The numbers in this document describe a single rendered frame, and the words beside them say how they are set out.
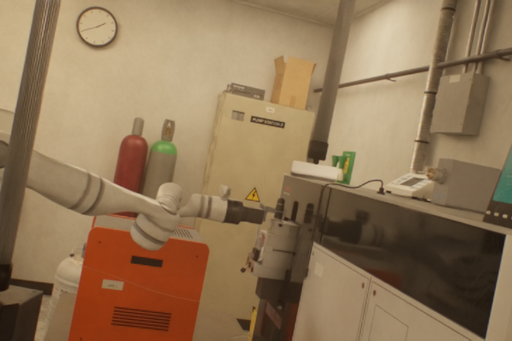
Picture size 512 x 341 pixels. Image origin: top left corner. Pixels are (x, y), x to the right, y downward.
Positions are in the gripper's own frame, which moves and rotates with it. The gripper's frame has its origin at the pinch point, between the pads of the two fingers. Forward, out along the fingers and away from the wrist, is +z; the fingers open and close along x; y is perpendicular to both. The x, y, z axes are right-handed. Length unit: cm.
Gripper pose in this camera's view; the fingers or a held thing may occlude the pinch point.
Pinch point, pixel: (281, 211)
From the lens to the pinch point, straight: 181.4
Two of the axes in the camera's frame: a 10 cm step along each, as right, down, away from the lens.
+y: -1.9, 9.8, 0.2
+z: 9.5, 1.8, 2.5
